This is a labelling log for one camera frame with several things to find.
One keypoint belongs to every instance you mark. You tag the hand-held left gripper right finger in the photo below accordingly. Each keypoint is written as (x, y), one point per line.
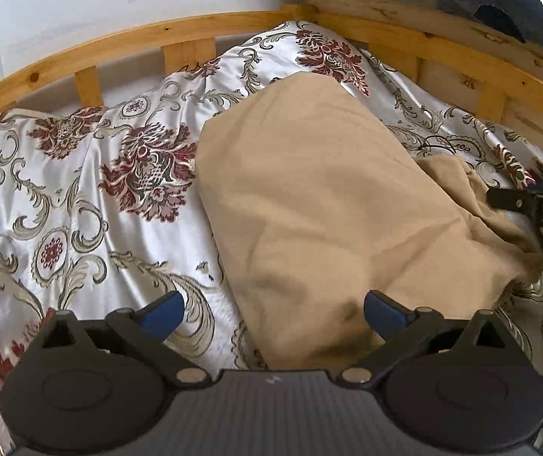
(384, 316)

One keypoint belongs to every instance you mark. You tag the tan hooded jacket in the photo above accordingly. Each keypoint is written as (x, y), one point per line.
(323, 199)

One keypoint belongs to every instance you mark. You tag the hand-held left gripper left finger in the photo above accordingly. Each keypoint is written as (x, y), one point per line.
(162, 316)

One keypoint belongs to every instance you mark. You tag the floral satin bedspread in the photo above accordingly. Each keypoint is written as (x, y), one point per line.
(62, 199)

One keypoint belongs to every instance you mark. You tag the wooden bed frame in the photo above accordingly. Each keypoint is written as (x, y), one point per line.
(110, 42)

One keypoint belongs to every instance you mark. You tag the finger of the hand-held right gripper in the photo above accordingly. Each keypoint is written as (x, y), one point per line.
(511, 198)

